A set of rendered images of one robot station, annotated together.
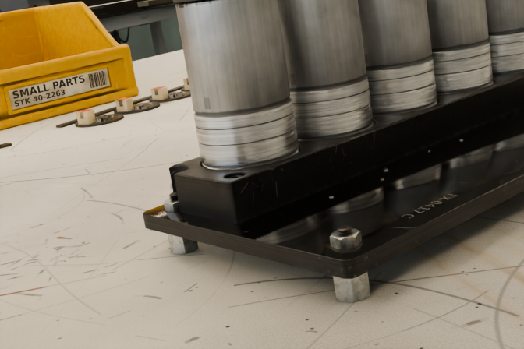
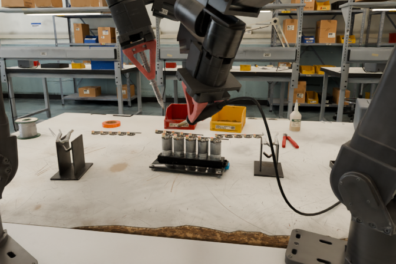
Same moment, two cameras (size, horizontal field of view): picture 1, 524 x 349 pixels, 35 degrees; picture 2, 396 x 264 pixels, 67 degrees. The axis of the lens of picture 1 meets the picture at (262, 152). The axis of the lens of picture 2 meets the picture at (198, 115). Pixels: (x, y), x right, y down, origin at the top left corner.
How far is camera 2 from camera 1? 0.60 m
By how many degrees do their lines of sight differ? 52
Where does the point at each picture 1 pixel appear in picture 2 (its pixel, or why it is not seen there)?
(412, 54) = (188, 151)
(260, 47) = (164, 144)
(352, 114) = (176, 154)
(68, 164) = not seen: hidden behind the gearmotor
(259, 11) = (165, 141)
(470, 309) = (151, 174)
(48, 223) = not seen: hidden behind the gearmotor
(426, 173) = (175, 164)
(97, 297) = (149, 159)
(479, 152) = (184, 165)
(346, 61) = (176, 149)
